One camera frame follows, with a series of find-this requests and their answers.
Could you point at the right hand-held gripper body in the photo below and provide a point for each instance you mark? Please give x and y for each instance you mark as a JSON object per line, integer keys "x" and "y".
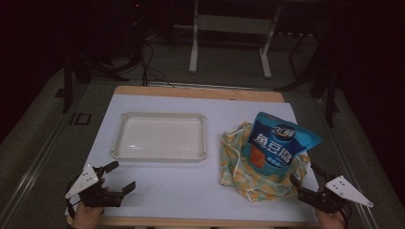
{"x": 324, "y": 200}

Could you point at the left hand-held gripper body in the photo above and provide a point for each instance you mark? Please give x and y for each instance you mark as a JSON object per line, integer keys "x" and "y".
{"x": 95, "y": 195}

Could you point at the person's right hand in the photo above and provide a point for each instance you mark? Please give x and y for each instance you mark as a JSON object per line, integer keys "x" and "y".
{"x": 331, "y": 220}

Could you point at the person's left hand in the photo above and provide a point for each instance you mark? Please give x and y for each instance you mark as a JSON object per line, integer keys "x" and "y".
{"x": 86, "y": 218}

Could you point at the yellow green patterned cloth bag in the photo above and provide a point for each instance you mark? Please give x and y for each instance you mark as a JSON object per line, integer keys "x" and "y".
{"x": 254, "y": 187}

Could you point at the blue snack bag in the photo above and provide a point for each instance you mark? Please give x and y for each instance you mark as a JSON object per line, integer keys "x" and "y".
{"x": 280, "y": 140}

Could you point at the white table mat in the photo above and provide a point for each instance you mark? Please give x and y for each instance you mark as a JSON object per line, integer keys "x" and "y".
{"x": 178, "y": 187}

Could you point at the cream plastic tray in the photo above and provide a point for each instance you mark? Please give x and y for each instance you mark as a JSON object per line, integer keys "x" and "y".
{"x": 159, "y": 136}

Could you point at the black tripod stand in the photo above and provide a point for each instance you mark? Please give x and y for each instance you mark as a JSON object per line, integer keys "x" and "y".
{"x": 329, "y": 92}
{"x": 68, "y": 79}

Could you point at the white metal stand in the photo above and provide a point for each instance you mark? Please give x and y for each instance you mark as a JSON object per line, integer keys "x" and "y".
{"x": 234, "y": 24}

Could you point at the metal floor rail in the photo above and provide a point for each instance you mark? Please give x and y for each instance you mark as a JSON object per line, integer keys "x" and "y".
{"x": 35, "y": 165}
{"x": 347, "y": 159}

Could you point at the small black floor frame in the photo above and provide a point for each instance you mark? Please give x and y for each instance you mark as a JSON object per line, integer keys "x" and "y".
{"x": 72, "y": 119}

